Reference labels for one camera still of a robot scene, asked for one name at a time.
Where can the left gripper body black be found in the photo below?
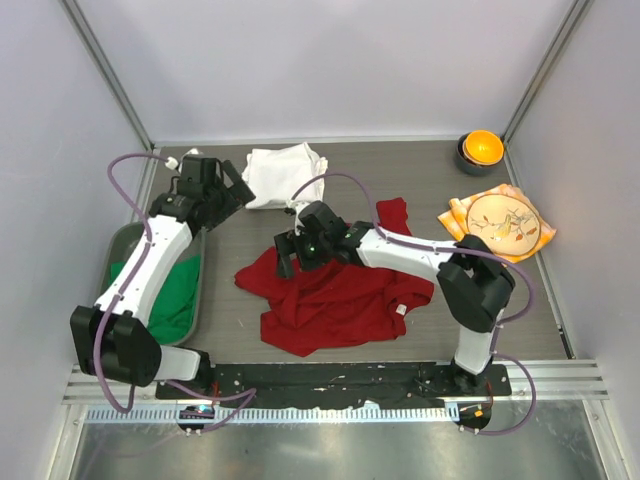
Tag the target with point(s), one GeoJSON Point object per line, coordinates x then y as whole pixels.
{"type": "Point", "coordinates": [223, 204]}

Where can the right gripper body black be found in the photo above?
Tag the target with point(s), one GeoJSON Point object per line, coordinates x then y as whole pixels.
{"type": "Point", "coordinates": [313, 251]}

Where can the red t-shirt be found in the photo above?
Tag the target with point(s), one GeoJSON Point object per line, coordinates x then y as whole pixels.
{"type": "Point", "coordinates": [333, 306]}

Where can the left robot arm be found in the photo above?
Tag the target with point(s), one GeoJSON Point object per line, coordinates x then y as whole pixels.
{"type": "Point", "coordinates": [111, 338]}

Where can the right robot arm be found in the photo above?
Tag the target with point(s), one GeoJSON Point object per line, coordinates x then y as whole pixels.
{"type": "Point", "coordinates": [476, 287]}

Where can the folded white t-shirt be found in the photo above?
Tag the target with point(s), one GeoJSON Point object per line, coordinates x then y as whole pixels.
{"type": "Point", "coordinates": [275, 175]}

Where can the grey plastic tray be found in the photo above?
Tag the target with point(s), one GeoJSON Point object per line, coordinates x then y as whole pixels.
{"type": "Point", "coordinates": [122, 246]}

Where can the green t-shirt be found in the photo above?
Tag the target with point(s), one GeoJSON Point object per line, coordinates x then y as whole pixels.
{"type": "Point", "coordinates": [173, 314]}

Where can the orange checkered cloth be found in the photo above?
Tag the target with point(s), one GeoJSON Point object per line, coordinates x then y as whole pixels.
{"type": "Point", "coordinates": [454, 219]}

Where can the orange bowl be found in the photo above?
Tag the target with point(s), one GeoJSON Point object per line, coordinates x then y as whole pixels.
{"type": "Point", "coordinates": [483, 148]}

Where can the embroidered round plate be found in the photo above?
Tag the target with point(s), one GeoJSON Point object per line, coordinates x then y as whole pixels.
{"type": "Point", "coordinates": [506, 225]}

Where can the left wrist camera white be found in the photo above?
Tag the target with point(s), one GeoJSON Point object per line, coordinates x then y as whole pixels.
{"type": "Point", "coordinates": [175, 164]}

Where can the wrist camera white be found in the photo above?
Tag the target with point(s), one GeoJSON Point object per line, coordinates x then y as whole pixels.
{"type": "Point", "coordinates": [294, 206]}
{"type": "Point", "coordinates": [175, 164]}

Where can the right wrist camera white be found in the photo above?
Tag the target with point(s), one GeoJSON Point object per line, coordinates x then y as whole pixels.
{"type": "Point", "coordinates": [294, 206]}

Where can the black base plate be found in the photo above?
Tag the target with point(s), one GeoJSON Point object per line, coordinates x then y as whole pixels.
{"type": "Point", "coordinates": [342, 385]}

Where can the white slotted cable duct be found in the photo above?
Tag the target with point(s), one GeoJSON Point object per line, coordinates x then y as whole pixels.
{"type": "Point", "coordinates": [194, 414]}

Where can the aluminium rail frame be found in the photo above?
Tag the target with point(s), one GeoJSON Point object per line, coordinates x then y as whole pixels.
{"type": "Point", "coordinates": [553, 380]}

